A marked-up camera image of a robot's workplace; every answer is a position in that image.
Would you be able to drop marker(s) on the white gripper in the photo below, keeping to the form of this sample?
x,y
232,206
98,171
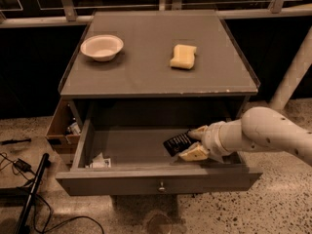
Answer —
x,y
211,139

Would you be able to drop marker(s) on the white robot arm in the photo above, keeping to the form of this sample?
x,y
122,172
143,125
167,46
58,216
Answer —
x,y
259,128

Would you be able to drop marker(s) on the round metal drawer knob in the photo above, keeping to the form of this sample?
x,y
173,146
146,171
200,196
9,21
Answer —
x,y
162,188

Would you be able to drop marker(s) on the open grey top drawer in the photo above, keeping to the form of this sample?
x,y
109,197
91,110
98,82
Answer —
x,y
139,162

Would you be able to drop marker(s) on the grey cabinet with counter top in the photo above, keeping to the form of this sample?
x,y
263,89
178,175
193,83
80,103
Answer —
x,y
138,87

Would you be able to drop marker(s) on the white crumpled packet in drawer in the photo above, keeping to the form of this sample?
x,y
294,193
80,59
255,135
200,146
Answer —
x,y
100,162

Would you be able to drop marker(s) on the yellow sponge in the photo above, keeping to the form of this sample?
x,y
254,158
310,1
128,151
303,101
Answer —
x,y
184,56

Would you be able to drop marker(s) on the small white bottle in box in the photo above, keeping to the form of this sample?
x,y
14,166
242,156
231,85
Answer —
x,y
73,129

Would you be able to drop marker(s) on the brown cardboard box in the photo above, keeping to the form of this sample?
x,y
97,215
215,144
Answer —
x,y
62,140

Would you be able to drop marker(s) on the white paper bowl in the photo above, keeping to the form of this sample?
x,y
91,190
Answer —
x,y
102,47

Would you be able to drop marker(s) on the black power adapter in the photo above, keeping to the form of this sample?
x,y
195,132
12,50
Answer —
x,y
22,165

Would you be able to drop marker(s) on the metal window railing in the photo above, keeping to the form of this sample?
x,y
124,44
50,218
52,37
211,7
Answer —
x,y
25,13

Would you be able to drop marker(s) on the black tool on floor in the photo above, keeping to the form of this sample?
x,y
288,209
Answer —
x,y
14,141

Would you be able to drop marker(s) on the black pole on floor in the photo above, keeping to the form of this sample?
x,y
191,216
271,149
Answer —
x,y
31,195

